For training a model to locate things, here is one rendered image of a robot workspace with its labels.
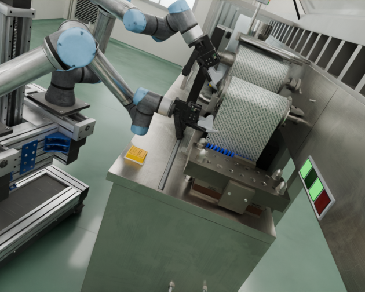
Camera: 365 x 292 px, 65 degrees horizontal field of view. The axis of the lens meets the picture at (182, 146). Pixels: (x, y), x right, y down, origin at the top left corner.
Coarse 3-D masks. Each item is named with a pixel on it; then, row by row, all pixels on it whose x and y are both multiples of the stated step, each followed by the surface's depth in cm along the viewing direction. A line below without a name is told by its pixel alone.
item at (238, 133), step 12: (228, 108) 113; (216, 120) 115; (228, 120) 115; (240, 120) 114; (252, 120) 113; (228, 132) 117; (240, 132) 116; (252, 132) 115; (264, 132) 115; (216, 144) 120; (228, 144) 119; (240, 144) 118; (252, 144) 118; (264, 144) 117; (252, 156) 120
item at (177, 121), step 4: (176, 116) 115; (176, 120) 116; (180, 120) 117; (176, 124) 116; (180, 124) 116; (176, 128) 117; (180, 128) 117; (176, 132) 118; (180, 132) 118; (176, 136) 119; (180, 136) 118
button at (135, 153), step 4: (132, 148) 116; (136, 148) 118; (140, 148) 119; (128, 152) 113; (132, 152) 114; (136, 152) 115; (140, 152) 116; (144, 152) 117; (128, 156) 113; (132, 156) 113; (136, 156) 113; (140, 156) 113; (144, 156) 115; (136, 160) 114; (140, 160) 113
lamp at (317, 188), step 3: (318, 180) 83; (315, 183) 84; (318, 183) 82; (312, 186) 85; (315, 186) 83; (318, 186) 82; (321, 186) 80; (312, 189) 84; (315, 189) 82; (318, 189) 81; (321, 189) 79; (309, 192) 85; (312, 192) 83; (315, 192) 82; (318, 192) 80; (312, 195) 83; (315, 195) 81; (312, 198) 82
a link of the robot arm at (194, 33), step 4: (192, 28) 106; (196, 28) 107; (188, 32) 107; (192, 32) 107; (196, 32) 107; (200, 32) 108; (184, 36) 109; (188, 36) 107; (192, 36) 107; (196, 36) 107; (200, 36) 108; (184, 40) 110; (188, 40) 108; (192, 40) 108; (188, 44) 111
